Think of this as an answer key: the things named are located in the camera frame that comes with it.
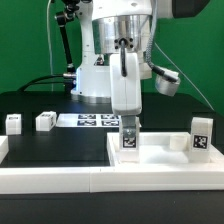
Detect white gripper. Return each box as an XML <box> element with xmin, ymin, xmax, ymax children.
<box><xmin>110</xmin><ymin>53</ymin><xmax>142</xmax><ymax>138</ymax></box>

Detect white square tabletop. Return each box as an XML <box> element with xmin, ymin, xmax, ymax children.
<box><xmin>107</xmin><ymin>132</ymin><xmax>224</xmax><ymax>166</ymax></box>

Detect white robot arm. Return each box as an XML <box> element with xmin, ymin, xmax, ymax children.
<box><xmin>63</xmin><ymin>0</ymin><xmax>210</xmax><ymax>138</ymax></box>

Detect white tag marker sheet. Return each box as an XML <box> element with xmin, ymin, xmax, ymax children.
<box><xmin>56</xmin><ymin>113</ymin><xmax>119</xmax><ymax>127</ymax></box>

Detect white left fence piece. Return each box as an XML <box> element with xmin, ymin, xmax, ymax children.
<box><xmin>0</xmin><ymin>136</ymin><xmax>9</xmax><ymax>164</ymax></box>

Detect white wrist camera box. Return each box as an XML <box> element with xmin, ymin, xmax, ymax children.
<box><xmin>155</xmin><ymin>67</ymin><xmax>181</xmax><ymax>96</ymax></box>

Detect white front fence wall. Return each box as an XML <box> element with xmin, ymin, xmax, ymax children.
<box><xmin>0</xmin><ymin>166</ymin><xmax>224</xmax><ymax>194</ymax></box>

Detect black base cables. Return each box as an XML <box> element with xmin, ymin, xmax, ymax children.
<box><xmin>17</xmin><ymin>73</ymin><xmax>76</xmax><ymax>93</ymax></box>

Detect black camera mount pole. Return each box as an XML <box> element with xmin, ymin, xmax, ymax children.
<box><xmin>54</xmin><ymin>3</ymin><xmax>81</xmax><ymax>79</ymax></box>

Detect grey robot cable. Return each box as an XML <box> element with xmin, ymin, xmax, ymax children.
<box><xmin>46</xmin><ymin>0</ymin><xmax>55</xmax><ymax>92</ymax></box>

